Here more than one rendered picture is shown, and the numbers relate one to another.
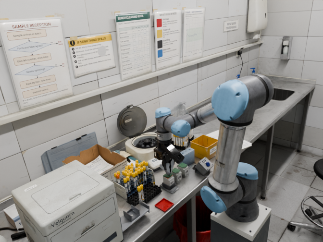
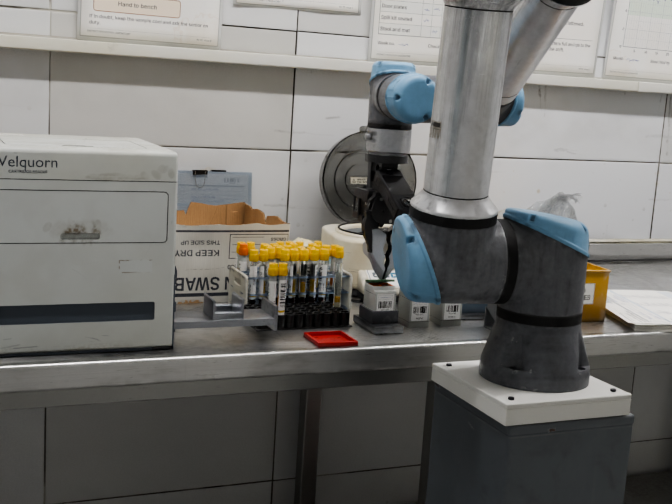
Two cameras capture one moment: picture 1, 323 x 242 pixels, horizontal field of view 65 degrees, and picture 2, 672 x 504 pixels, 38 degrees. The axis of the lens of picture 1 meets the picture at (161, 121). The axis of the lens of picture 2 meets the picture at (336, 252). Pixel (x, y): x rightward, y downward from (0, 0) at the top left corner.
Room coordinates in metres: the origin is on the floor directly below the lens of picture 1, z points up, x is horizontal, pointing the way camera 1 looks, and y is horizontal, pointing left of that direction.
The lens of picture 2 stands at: (-0.43, -0.57, 1.29)
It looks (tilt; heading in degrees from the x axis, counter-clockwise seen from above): 10 degrees down; 23
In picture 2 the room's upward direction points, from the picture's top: 4 degrees clockwise
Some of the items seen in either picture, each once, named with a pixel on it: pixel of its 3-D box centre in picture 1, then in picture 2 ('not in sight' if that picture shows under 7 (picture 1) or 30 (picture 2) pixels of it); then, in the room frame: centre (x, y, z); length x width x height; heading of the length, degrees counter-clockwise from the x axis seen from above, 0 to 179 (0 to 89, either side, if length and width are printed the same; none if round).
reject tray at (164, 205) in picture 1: (164, 204); (330, 338); (0.98, 0.02, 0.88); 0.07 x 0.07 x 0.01; 46
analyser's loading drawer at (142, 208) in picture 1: (128, 217); (209, 311); (0.87, 0.18, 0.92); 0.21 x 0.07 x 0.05; 136
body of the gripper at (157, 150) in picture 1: (164, 148); (383, 189); (1.13, 0.00, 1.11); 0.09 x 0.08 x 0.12; 46
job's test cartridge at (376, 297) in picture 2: (168, 180); (379, 302); (1.12, -0.02, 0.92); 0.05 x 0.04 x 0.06; 46
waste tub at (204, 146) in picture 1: (204, 147); (559, 289); (1.43, -0.27, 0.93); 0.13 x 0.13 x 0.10; 42
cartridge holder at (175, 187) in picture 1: (168, 185); (378, 317); (1.12, -0.02, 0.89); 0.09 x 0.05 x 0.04; 46
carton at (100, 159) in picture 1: (96, 170); (207, 248); (1.22, 0.39, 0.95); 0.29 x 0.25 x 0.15; 46
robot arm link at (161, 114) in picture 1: (163, 120); (392, 95); (1.12, -0.01, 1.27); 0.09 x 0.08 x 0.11; 34
